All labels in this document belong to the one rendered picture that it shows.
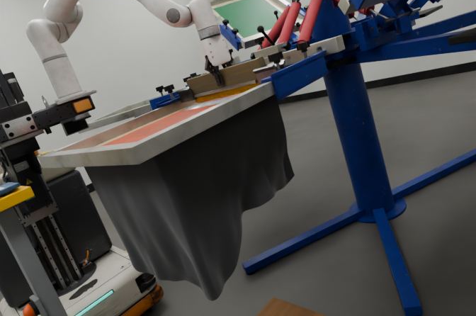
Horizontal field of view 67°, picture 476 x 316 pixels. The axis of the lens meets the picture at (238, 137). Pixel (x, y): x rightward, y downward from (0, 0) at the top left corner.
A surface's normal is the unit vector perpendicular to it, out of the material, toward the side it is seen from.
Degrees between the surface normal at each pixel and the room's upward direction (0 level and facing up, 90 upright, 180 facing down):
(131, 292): 90
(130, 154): 90
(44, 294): 90
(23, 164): 90
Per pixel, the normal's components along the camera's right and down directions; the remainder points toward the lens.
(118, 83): 0.71, -0.07
